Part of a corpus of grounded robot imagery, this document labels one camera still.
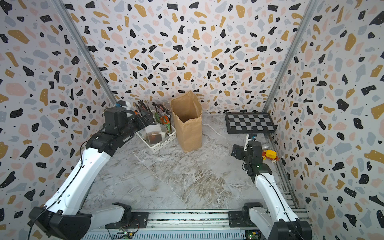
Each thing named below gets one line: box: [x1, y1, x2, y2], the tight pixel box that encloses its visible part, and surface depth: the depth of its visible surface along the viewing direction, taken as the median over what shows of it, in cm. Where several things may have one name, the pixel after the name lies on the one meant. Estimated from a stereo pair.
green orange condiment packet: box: [156, 113, 172, 135], surface depth 102 cm
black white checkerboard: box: [225, 112, 277, 134], surface depth 116 cm
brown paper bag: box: [171, 90, 203, 153], surface depth 90 cm
